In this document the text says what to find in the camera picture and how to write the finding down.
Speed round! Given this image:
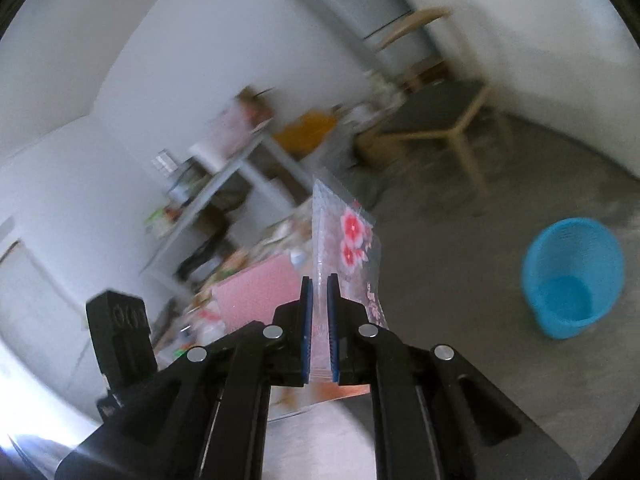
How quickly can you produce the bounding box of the open cardboard box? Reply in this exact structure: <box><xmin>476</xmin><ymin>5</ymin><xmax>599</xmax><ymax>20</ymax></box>
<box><xmin>235</xmin><ymin>85</ymin><xmax>276</xmax><ymax>126</ymax></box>

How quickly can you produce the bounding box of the brown cardboard box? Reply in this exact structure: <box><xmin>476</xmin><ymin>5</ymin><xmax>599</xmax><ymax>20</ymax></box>
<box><xmin>356</xmin><ymin>130</ymin><xmax>402</xmax><ymax>167</ymax></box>

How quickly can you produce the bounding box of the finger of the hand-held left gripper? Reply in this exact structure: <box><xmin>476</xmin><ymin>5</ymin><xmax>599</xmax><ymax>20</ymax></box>
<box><xmin>85</xmin><ymin>289</ymin><xmax>157</xmax><ymax>423</ymax></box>

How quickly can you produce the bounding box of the clear flower-print plastic packet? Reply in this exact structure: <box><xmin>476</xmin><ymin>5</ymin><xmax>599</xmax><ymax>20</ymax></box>
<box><xmin>310</xmin><ymin>176</ymin><xmax>392</xmax><ymax>386</ymax></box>

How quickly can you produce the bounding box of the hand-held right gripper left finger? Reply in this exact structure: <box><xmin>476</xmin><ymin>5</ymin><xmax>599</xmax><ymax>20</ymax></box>
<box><xmin>54</xmin><ymin>276</ymin><xmax>315</xmax><ymax>480</ymax></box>

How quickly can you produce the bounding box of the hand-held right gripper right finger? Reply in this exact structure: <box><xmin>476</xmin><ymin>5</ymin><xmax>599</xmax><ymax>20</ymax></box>
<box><xmin>326</xmin><ymin>273</ymin><xmax>583</xmax><ymax>480</ymax></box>

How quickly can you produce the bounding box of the blue plastic basket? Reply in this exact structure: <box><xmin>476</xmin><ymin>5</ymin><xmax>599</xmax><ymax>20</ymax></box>
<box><xmin>521</xmin><ymin>217</ymin><xmax>626</xmax><ymax>340</ymax></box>

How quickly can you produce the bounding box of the white side table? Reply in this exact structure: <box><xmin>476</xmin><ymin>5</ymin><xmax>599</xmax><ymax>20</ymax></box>
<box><xmin>140</xmin><ymin>132</ymin><xmax>321</xmax><ymax>286</ymax></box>

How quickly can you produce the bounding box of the yellow plastic bag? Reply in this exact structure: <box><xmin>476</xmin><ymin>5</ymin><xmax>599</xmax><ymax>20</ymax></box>
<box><xmin>272</xmin><ymin>110</ymin><xmax>338</xmax><ymax>156</ymax></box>

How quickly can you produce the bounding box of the wooden chair with dark seat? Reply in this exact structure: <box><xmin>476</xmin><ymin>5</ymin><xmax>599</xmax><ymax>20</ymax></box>
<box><xmin>356</xmin><ymin>7</ymin><xmax>513</xmax><ymax>196</ymax></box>

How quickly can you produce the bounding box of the white plastic bag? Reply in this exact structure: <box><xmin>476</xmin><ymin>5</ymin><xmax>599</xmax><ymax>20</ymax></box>
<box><xmin>345</xmin><ymin>72</ymin><xmax>403</xmax><ymax>128</ymax></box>

